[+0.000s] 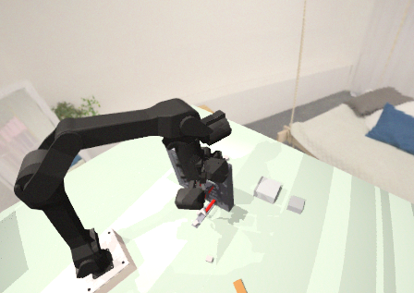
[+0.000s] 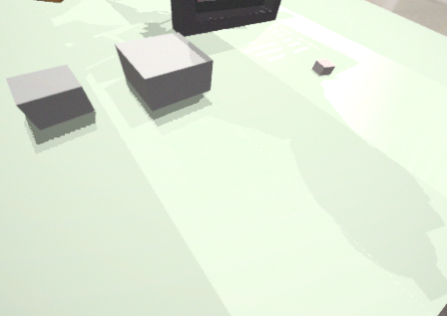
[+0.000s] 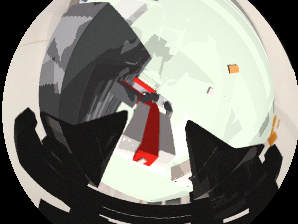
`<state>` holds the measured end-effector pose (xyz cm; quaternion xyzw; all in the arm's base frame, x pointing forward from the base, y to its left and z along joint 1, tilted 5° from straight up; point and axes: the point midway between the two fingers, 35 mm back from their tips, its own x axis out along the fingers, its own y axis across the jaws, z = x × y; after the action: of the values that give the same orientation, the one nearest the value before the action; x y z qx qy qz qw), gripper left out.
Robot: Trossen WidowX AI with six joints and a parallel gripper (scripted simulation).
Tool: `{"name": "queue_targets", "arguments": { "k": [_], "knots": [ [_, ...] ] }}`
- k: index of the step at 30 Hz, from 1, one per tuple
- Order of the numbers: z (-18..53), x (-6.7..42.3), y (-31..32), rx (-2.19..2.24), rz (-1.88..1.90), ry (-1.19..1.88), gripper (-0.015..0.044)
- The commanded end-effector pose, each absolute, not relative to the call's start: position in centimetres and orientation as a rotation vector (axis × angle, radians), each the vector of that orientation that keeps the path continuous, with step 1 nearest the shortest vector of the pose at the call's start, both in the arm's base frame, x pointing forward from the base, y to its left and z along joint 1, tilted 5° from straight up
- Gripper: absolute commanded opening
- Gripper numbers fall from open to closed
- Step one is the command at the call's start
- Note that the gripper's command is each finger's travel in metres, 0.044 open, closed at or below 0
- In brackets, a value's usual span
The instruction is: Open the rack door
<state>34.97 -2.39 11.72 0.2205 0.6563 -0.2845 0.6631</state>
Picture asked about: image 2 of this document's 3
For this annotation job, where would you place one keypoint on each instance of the small pinkish-grey cube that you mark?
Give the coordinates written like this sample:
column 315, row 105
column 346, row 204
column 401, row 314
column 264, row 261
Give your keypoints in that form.
column 323, row 67

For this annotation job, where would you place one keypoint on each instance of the grey box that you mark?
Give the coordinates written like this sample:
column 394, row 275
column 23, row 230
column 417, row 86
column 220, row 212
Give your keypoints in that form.
column 165, row 69
column 50, row 97

